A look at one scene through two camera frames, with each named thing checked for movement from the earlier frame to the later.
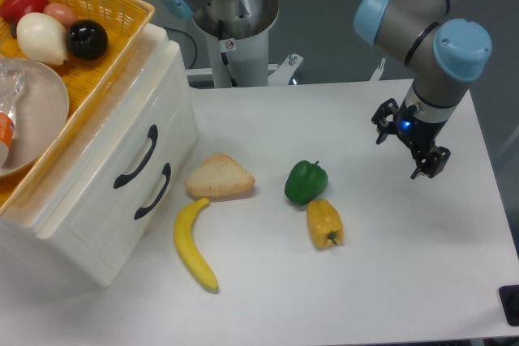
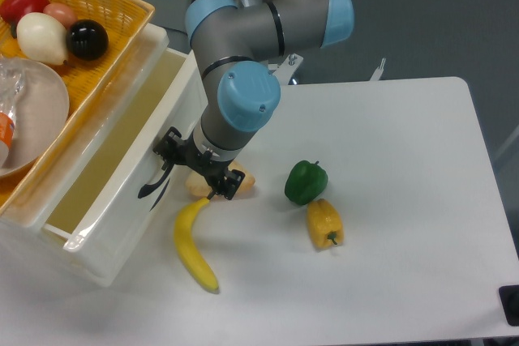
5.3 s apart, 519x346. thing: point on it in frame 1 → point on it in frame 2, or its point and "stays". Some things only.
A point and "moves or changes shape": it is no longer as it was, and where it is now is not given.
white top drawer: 165,118 moves or changes shape
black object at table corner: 510,297 stays
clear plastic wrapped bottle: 10,80 stays
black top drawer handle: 153,134 → 148,187
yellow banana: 186,245 stays
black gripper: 418,134 → 173,150
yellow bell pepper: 325,224 stays
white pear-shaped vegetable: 42,37 stays
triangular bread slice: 218,176 stays
